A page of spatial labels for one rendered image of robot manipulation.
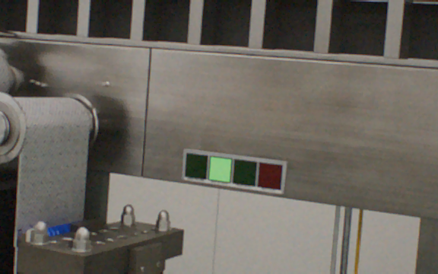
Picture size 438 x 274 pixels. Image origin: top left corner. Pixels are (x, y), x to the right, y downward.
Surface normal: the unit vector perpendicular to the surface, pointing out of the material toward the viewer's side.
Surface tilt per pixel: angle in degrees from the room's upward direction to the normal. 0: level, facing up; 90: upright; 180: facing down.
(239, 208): 90
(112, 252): 90
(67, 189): 90
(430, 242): 90
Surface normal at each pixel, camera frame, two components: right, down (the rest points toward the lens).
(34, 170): 0.89, 0.11
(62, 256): -0.45, 0.04
